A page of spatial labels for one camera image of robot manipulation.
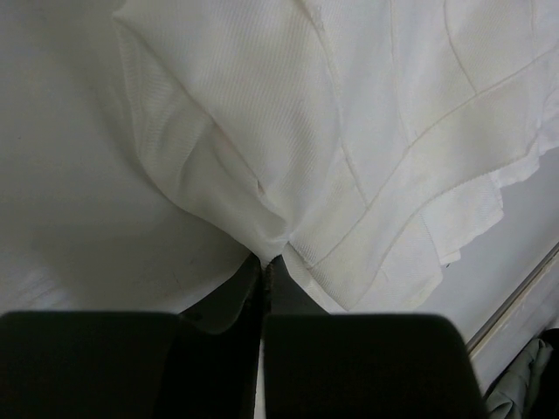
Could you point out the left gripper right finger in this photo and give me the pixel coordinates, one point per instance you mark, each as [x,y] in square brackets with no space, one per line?
[384,365]

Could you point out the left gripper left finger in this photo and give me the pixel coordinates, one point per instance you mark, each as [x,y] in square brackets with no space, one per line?
[201,363]

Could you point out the white pleated skirt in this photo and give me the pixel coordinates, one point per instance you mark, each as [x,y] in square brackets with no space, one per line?
[365,142]

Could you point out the grey crumpled cloth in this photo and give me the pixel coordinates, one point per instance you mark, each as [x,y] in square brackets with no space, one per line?
[528,388]

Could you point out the aluminium table rail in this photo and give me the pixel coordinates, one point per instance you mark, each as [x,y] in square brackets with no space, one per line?
[521,289]

